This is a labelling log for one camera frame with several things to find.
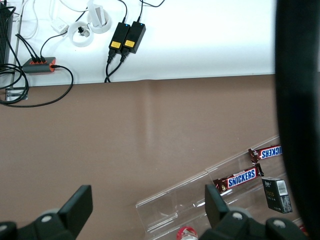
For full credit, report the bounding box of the white stand holder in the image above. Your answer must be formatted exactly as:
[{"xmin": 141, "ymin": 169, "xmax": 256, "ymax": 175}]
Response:
[{"xmin": 86, "ymin": 8, "xmax": 112, "ymax": 35}]

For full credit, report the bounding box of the black finned device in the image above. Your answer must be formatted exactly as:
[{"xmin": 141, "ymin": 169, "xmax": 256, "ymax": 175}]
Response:
[{"xmin": 0, "ymin": 6, "xmax": 13, "ymax": 66}]

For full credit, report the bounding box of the thin black adapter cable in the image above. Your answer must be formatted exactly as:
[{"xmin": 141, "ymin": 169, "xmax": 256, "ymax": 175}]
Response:
[
  {"xmin": 117, "ymin": 0, "xmax": 128, "ymax": 24},
  {"xmin": 137, "ymin": 0, "xmax": 166, "ymax": 23}
]

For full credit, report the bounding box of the black power adapter brick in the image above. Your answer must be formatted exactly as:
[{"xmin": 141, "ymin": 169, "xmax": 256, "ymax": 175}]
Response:
[
  {"xmin": 123, "ymin": 21, "xmax": 147, "ymax": 55},
  {"xmin": 109, "ymin": 21, "xmax": 131, "ymax": 51}
]

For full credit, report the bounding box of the thin black curved cable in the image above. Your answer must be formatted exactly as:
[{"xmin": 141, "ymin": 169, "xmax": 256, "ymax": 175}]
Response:
[{"xmin": 39, "ymin": 7, "xmax": 90, "ymax": 59}]

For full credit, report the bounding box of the small metal bracket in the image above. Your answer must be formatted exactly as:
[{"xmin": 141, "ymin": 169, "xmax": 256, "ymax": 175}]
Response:
[{"xmin": 4, "ymin": 87, "xmax": 29, "ymax": 101}]

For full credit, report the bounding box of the thick black cable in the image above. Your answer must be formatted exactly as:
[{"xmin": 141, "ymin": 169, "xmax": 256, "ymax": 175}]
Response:
[{"xmin": 273, "ymin": 0, "xmax": 320, "ymax": 240}]

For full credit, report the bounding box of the thick black power cord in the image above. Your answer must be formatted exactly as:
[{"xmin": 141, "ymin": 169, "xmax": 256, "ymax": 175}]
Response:
[
  {"xmin": 104, "ymin": 48, "xmax": 118, "ymax": 84},
  {"xmin": 104, "ymin": 51, "xmax": 131, "ymax": 84}
]

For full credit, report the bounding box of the brown table cloth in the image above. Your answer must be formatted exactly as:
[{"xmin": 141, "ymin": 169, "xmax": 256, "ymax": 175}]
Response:
[{"xmin": 0, "ymin": 73, "xmax": 320, "ymax": 240}]

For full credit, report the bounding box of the small black carton box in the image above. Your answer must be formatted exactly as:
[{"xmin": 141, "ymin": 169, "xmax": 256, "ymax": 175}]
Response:
[{"xmin": 261, "ymin": 176, "xmax": 293, "ymax": 214}]

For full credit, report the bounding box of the small black clip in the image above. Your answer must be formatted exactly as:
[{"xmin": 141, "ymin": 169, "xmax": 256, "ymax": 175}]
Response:
[{"xmin": 77, "ymin": 26, "xmax": 91, "ymax": 37}]

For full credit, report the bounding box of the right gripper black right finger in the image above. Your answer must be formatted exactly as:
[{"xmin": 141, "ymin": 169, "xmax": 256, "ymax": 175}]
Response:
[{"xmin": 198, "ymin": 184, "xmax": 310, "ymax": 240}]

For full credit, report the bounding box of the red capped snack can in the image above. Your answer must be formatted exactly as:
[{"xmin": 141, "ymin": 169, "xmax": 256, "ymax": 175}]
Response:
[{"xmin": 176, "ymin": 226, "xmax": 199, "ymax": 240}]

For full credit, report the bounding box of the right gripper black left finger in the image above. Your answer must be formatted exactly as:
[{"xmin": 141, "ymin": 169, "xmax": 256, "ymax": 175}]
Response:
[{"xmin": 0, "ymin": 184, "xmax": 94, "ymax": 240}]

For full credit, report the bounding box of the Snickers chocolate bar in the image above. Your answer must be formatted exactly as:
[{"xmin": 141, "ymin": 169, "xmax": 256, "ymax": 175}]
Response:
[
  {"xmin": 247, "ymin": 144, "xmax": 283, "ymax": 165},
  {"xmin": 212, "ymin": 163, "xmax": 265, "ymax": 196}
]

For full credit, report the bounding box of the long black looped cable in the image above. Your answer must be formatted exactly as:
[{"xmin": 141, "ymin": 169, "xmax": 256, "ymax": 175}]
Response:
[{"xmin": 0, "ymin": 64, "xmax": 75, "ymax": 109}]

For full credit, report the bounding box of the clear acrylic stepped stand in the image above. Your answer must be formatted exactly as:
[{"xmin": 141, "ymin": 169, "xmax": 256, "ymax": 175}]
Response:
[{"xmin": 135, "ymin": 134, "xmax": 305, "ymax": 238}]

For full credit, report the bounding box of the small white adapter box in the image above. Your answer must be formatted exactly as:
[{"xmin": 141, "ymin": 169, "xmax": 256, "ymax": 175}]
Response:
[{"xmin": 51, "ymin": 21, "xmax": 70, "ymax": 35}]

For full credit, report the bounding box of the grey orange USB hub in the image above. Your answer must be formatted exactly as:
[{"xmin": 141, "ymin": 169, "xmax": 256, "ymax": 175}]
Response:
[{"xmin": 21, "ymin": 56, "xmax": 57, "ymax": 75}]

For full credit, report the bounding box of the white plastic ring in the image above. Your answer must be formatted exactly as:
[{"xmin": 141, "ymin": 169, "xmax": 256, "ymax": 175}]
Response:
[{"xmin": 67, "ymin": 21, "xmax": 95, "ymax": 48}]

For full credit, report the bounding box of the black coiled cable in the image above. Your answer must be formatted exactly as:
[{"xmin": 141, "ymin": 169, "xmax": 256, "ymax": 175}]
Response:
[{"xmin": 0, "ymin": 63, "xmax": 30, "ymax": 104}]

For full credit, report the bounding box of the white plastic block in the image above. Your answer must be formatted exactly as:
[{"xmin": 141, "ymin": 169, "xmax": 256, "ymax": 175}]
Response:
[{"xmin": 92, "ymin": 5, "xmax": 108, "ymax": 28}]

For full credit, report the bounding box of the white cable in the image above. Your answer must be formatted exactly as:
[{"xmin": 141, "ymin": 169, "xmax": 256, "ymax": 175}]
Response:
[{"xmin": 18, "ymin": 0, "xmax": 55, "ymax": 41}]

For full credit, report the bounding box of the black USB hub cable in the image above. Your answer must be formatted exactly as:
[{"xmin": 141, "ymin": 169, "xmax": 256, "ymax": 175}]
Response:
[
  {"xmin": 15, "ymin": 33, "xmax": 36, "ymax": 63},
  {"xmin": 22, "ymin": 37, "xmax": 41, "ymax": 63}
]

